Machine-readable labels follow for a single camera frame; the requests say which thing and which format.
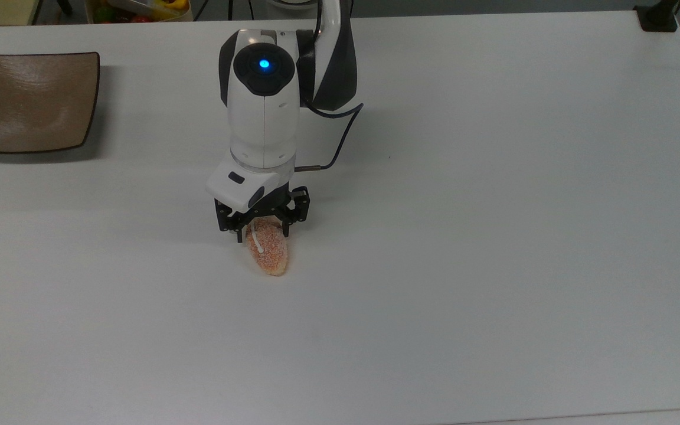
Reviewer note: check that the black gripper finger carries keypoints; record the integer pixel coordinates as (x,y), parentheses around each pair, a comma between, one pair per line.
(286,229)
(240,234)

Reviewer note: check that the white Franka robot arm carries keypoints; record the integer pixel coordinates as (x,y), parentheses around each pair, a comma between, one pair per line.
(263,121)

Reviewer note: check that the black table clamp mount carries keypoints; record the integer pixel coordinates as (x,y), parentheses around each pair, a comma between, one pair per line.
(656,20)

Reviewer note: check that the sugared orange bread roll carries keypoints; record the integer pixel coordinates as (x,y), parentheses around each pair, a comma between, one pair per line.
(270,255)

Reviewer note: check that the box of toy fruit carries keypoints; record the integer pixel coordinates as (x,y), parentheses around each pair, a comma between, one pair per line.
(139,13)

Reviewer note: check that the brown square ceramic plate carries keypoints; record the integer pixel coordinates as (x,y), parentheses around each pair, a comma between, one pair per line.
(30,103)

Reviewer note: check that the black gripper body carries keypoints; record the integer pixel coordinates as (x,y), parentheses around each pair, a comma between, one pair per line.
(266,211)

